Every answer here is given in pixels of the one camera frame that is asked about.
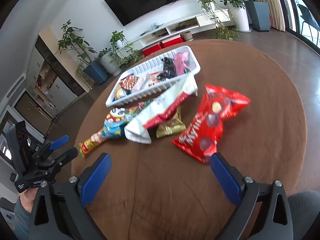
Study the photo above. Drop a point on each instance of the person's left forearm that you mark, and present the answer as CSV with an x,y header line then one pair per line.
x,y
23,212

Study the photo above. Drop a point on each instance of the black framed glass door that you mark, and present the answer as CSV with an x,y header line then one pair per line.
x,y
292,5

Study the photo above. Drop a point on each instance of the black balcony chair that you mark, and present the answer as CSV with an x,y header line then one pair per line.
x,y
306,10

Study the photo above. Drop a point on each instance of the bushy plant in white pot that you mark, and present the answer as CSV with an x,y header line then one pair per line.
x,y
241,20

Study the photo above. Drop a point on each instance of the black device in cabinet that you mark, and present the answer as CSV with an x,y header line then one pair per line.
x,y
181,27

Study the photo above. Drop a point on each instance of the black wall television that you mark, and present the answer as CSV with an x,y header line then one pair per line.
x,y
150,0

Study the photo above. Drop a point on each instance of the tall plant in blue pot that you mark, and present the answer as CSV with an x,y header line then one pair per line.
x,y
96,72

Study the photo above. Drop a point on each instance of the white television cabinet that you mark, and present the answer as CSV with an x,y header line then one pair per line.
x,y
210,17

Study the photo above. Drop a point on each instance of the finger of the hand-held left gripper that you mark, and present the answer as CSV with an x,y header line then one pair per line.
x,y
66,155
60,140

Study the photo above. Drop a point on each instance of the pale green and red bag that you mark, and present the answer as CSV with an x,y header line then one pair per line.
x,y
160,110

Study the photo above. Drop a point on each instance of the orange cartoon snack packet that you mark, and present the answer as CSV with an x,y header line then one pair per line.
x,y
91,143

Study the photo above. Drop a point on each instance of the beige empty plant pot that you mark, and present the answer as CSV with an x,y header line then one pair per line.
x,y
187,36

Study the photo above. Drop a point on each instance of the gold and red snack packet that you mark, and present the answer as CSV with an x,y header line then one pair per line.
x,y
171,127

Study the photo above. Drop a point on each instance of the wooden wall cabinet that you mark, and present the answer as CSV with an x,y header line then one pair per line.
x,y
50,80

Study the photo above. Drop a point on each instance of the plant in ribbed white pot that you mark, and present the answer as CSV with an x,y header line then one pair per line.
x,y
110,65

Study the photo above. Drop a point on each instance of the red chocolate bag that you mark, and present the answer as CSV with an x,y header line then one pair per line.
x,y
212,125

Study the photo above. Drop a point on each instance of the white and pink snack packet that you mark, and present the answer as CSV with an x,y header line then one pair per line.
x,y
141,83

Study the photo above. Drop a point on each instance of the trailing pothos in white pot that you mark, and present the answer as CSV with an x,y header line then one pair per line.
x,y
206,1
117,37

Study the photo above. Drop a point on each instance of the red storage box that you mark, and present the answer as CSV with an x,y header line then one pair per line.
x,y
172,41
152,49

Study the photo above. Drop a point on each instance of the white plastic tray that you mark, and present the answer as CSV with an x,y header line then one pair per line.
x,y
140,97

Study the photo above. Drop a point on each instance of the panda print snack packet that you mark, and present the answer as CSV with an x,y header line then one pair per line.
x,y
115,120

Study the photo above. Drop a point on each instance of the red-brown nut snack packet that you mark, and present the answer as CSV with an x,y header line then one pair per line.
x,y
128,82

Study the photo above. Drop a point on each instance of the black snack packet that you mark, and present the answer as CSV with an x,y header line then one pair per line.
x,y
168,67

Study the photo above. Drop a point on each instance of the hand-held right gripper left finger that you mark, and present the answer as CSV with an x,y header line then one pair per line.
x,y
95,180

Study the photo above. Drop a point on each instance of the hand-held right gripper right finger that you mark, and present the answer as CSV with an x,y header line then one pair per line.
x,y
226,177

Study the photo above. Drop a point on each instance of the large-leaf plant in dark pot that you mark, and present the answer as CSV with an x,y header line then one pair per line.
x,y
260,17

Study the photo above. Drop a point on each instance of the beige curtain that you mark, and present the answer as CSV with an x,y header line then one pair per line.
x,y
277,12

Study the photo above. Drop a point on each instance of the clear seed packet green label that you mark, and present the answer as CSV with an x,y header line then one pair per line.
x,y
148,102

